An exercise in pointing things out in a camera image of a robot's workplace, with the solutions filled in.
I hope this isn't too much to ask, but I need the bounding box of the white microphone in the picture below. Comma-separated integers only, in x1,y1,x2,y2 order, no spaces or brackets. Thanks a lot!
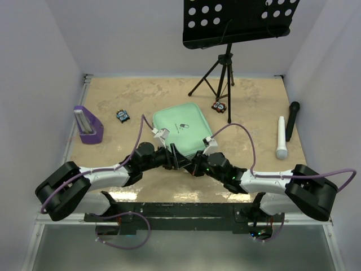
276,116,288,160

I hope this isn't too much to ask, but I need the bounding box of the purple metronome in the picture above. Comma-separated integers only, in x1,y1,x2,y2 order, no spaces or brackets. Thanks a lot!
73,106,104,145

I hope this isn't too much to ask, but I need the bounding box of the red owl toy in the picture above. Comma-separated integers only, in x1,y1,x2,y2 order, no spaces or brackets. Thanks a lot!
212,101,227,113

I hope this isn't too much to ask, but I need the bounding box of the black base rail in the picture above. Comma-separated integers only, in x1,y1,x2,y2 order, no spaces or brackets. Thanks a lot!
84,202,282,235

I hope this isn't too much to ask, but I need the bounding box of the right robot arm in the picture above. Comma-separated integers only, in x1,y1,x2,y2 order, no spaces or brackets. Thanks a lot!
185,151,338,222

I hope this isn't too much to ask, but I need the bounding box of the black music stand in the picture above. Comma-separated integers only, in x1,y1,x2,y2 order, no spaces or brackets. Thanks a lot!
182,0,302,124

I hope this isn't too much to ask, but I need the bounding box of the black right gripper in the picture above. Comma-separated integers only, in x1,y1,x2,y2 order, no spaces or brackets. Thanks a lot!
183,151,225,184

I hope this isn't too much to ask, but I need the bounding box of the mint green medicine case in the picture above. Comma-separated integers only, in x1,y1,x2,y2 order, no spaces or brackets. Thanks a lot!
152,103,213,158

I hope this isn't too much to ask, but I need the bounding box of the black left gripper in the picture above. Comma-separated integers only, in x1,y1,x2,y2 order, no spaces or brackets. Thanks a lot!
141,143,191,172

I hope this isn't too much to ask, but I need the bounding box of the black microphone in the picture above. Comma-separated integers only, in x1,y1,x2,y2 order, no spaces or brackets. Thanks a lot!
285,101,300,142

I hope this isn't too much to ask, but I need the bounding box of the blue owl toy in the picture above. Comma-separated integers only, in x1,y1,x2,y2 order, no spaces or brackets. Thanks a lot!
116,110,130,123

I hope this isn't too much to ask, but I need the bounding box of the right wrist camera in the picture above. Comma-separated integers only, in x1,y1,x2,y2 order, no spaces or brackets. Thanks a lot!
202,136,218,155

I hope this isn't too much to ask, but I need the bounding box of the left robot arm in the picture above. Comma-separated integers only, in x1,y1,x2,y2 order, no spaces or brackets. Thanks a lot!
35,142,191,221

